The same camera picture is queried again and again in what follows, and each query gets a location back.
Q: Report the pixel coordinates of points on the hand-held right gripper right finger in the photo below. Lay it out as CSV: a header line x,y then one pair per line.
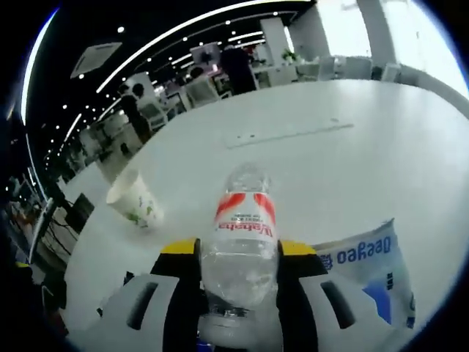
x,y
297,293

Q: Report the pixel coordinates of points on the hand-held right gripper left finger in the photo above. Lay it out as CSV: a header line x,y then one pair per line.
x,y
183,289

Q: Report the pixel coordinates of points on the clear plastic water bottle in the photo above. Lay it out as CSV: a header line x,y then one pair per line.
x,y
242,264

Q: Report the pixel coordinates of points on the wet wipes pack blue lid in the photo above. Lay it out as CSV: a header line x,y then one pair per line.
x,y
370,264

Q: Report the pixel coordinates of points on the white paper cup green print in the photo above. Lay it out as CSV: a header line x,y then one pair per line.
x,y
133,199

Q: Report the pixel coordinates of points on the white mesh chair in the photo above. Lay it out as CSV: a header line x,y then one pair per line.
x,y
331,67
154,115
203,91

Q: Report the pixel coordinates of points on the potted green plant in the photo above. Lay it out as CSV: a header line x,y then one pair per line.
x,y
288,55

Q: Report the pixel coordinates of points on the ceiling air conditioner vent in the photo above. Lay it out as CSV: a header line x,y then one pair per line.
x,y
95,58

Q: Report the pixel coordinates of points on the long ceiling light strip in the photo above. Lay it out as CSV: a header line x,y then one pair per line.
x,y
176,33

